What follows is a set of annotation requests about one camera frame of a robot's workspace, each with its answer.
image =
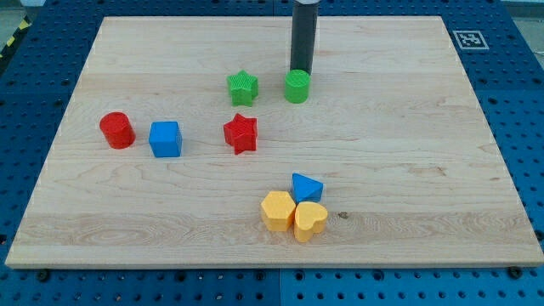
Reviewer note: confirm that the wooden board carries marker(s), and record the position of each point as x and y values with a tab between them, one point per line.
412	175

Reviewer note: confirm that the blue triangle block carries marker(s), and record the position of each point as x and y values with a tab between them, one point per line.
306	189

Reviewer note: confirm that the green cylinder block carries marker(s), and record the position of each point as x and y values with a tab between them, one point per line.
297	86

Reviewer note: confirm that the blue cube block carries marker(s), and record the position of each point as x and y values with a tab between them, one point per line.
165	139

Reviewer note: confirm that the white fiducial marker tag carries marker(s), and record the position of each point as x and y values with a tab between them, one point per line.
470	40

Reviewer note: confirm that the red cylinder block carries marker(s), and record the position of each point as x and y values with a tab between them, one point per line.
117	130

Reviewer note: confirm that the red star block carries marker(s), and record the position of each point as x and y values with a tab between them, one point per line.
241	133

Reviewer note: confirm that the yellow hexagon block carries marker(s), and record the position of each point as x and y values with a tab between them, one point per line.
277	211

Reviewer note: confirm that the green star block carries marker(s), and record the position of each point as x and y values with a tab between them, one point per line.
243	88

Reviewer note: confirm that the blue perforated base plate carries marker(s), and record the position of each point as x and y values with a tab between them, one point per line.
37	84

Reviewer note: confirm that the yellow heart block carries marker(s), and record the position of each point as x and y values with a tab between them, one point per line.
310	219

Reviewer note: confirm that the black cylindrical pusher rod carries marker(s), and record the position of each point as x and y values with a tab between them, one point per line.
304	22

